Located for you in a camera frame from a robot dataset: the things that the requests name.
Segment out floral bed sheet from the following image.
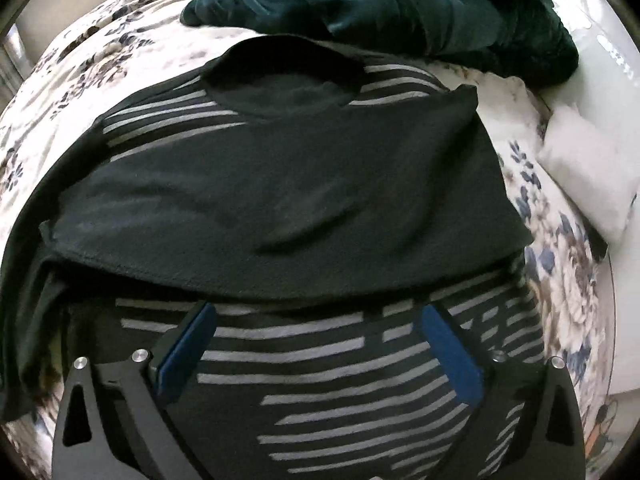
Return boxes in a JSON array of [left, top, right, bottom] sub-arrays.
[[1, 0, 605, 479]]

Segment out white pillow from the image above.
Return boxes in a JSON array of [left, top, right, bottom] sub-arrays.
[[537, 104, 639, 245]]

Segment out black striped knit sweater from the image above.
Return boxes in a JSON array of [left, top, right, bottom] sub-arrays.
[[1, 36, 544, 479]]

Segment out dark teal fleece blanket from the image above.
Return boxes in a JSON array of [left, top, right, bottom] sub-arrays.
[[180, 0, 579, 89]]

